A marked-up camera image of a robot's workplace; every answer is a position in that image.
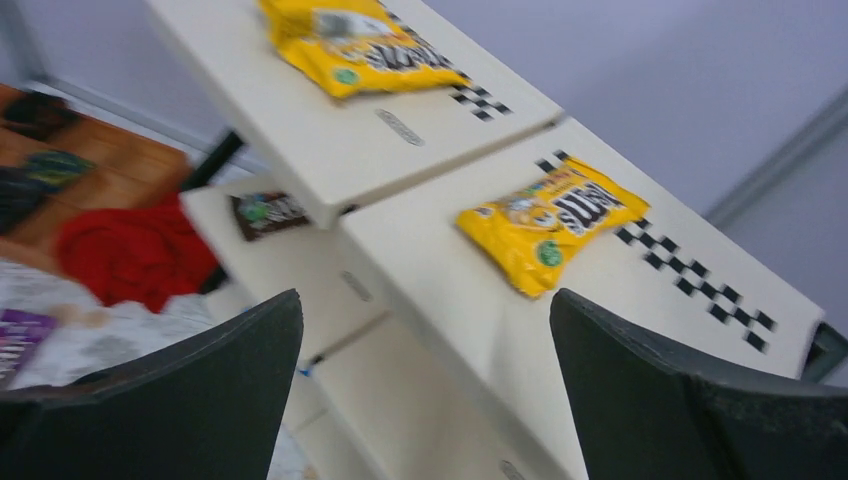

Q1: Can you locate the purple candy bag right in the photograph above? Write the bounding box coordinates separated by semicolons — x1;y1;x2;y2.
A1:
1;309;59;390

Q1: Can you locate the red cloth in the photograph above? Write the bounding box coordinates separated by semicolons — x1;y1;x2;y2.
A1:
55;193;217;314

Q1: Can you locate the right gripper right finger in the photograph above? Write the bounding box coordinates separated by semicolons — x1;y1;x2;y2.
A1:
550;289;847;479

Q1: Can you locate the yellow M&M bag on shelf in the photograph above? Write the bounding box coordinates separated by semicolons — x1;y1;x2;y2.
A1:
259;0;470;100

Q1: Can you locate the floral tablecloth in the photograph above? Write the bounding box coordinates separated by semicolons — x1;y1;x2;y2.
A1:
1;264;315;479

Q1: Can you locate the cream three-tier shelf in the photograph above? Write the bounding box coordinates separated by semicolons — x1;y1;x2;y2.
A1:
148;1;825;479

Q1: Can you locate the brown M&M bag on shelf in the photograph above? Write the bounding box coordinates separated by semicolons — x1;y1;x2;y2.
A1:
229;191;309;242

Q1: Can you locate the wooden compartment tray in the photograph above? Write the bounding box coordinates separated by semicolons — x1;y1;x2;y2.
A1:
1;85;191;275

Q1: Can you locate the yellow candy bag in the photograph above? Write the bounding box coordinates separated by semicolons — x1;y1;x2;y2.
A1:
456;156;650;298

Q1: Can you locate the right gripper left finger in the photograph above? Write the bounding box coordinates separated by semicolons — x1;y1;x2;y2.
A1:
1;289;304;479

